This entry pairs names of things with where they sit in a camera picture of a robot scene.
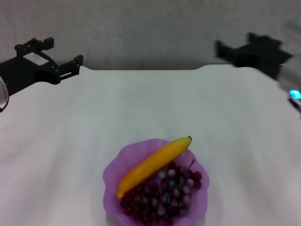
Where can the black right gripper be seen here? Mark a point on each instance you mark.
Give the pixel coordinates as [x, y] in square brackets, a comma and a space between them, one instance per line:
[261, 55]

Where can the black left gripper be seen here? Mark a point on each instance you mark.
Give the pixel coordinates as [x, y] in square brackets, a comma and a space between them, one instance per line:
[26, 70]

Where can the yellow plastic banana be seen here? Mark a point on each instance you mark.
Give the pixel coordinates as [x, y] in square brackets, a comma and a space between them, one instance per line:
[152, 164]

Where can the dark red grape bunch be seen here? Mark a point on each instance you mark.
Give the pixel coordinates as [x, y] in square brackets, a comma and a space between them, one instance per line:
[169, 197]

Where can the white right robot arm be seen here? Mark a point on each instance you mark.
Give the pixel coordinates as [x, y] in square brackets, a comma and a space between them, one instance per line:
[291, 73]

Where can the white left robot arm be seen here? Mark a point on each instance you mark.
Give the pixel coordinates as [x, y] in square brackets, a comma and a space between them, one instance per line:
[2, 91]

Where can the purple wavy plastic plate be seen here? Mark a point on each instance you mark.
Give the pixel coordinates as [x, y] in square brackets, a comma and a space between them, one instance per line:
[200, 195]

